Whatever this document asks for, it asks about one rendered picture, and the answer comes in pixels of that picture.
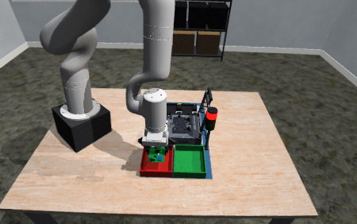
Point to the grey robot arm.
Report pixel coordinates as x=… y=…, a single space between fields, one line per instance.
x=57 y=38

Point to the green circuit board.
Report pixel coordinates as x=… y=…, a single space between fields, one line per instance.
x=156 y=154

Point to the red bin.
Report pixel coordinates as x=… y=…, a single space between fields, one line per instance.
x=149 y=169

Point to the green bin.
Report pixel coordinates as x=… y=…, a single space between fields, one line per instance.
x=189 y=161

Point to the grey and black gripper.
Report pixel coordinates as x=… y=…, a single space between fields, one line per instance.
x=165 y=134

